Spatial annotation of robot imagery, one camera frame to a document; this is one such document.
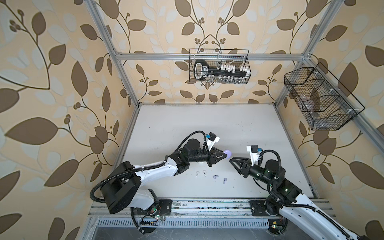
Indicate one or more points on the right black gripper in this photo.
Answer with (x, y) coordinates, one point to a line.
(245, 165)

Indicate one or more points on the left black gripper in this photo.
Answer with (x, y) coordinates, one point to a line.
(212, 156)

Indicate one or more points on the purple round charging case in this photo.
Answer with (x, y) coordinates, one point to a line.
(228, 153)

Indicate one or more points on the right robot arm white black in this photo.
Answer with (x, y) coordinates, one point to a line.
(288, 200)

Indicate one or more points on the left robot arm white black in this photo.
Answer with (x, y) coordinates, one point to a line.
(123, 188)

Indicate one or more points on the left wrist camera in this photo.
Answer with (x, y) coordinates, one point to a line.
(211, 140)

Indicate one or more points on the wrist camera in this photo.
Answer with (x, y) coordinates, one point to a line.
(211, 140)
(255, 154)

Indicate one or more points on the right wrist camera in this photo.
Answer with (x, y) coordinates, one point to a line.
(255, 154)

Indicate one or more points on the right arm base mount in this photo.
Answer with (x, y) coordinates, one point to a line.
(264, 208)

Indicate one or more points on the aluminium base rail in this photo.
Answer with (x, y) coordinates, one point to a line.
(206, 208)

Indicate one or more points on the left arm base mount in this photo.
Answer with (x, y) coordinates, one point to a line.
(162, 207)

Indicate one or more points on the black tool rack with handle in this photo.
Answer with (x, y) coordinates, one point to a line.
(203, 71)

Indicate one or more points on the back wire basket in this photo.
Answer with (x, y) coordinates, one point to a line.
(237, 57)

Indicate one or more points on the wire basket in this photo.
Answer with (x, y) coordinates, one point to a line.
(325, 101)
(237, 57)

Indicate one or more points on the right wire basket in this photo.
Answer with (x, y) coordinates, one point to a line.
(325, 101)

